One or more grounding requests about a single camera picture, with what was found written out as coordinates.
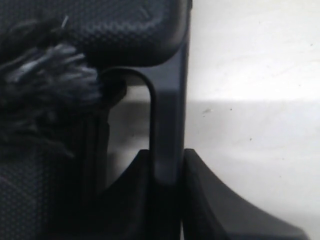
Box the black plastic tool case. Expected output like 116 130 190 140
0 0 192 240

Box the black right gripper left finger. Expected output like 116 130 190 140
94 149 182 240

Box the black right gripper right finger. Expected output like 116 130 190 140
183 148 309 240

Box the black braided rope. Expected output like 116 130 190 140
0 17 127 161

